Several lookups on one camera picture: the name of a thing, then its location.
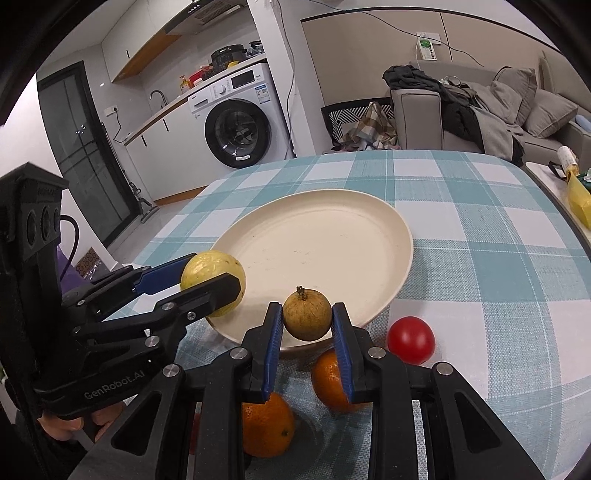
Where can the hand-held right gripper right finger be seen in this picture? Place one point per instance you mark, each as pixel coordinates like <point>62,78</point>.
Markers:
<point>344,355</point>

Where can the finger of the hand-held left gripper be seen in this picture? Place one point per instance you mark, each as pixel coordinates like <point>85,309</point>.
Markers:
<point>217,290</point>
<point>159,277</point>

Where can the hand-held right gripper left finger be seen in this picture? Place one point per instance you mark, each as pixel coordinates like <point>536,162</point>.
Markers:
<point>273,350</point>

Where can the yellow-green guava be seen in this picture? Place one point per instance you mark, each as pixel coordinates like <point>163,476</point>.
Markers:
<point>207,270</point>

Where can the orange mandarin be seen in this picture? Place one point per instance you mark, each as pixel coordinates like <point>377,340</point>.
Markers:
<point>325,378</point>
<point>270,429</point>

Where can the small brown longan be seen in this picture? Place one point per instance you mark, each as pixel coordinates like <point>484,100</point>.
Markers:
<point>307,318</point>

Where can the small red tomato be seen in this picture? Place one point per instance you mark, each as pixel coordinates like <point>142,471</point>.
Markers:
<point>411,339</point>

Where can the cream round plate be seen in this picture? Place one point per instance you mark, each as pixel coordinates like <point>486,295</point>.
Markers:
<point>314,240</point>

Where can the person's left hand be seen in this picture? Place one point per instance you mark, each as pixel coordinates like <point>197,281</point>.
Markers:
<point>104,420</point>

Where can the floor mop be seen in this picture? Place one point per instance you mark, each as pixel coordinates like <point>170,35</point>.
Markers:
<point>143,203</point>

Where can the white kitchen counter cabinet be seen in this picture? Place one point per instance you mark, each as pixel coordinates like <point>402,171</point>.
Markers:
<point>171,147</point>

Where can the dark glass door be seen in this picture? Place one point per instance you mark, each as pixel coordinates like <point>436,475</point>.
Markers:
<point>78,152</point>

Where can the white washing machine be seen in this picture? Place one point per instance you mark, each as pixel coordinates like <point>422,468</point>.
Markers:
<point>240,134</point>

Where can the teal checked tablecloth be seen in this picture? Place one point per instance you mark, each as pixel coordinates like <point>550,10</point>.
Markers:
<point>485,277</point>

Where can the metal faucet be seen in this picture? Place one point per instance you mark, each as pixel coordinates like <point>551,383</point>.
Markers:
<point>159,93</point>

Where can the yellow bottle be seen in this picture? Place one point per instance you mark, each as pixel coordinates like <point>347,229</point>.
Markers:
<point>184,85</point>

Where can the red box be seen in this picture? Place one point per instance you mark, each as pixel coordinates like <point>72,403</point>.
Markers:
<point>198,78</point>

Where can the black patterned chair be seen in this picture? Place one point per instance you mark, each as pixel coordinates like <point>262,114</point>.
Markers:
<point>334,117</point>

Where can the plaid cloth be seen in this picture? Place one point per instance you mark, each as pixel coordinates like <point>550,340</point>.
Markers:
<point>374,127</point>

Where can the black rice cooker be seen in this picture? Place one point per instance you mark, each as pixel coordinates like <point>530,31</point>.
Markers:
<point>228,57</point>

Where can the white upper cabinet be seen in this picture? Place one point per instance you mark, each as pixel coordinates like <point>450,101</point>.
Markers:
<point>138,41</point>

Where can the grey sofa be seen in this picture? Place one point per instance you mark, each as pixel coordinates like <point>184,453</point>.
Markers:
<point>418,120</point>

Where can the range hood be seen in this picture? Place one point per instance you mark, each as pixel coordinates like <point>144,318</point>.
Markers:
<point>207,16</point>

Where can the white side table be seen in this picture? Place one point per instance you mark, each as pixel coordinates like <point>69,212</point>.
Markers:
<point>549,184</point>

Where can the grey garment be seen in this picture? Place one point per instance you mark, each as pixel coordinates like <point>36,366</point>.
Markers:
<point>496,129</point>

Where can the yellow bag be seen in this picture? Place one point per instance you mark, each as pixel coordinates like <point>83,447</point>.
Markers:
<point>579,203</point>

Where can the dark clothes pile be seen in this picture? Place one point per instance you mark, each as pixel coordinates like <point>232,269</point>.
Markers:
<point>429,81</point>

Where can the white snack jar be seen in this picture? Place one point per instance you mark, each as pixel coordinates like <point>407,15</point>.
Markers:
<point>568,159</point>

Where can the grey pillow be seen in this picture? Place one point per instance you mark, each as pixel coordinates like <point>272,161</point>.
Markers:
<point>515,92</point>
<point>551,113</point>

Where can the light blue cloth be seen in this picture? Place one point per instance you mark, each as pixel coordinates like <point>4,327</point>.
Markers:
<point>584,122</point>

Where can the wall socket with green charger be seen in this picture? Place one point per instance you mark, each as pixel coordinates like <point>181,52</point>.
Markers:
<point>427,46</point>

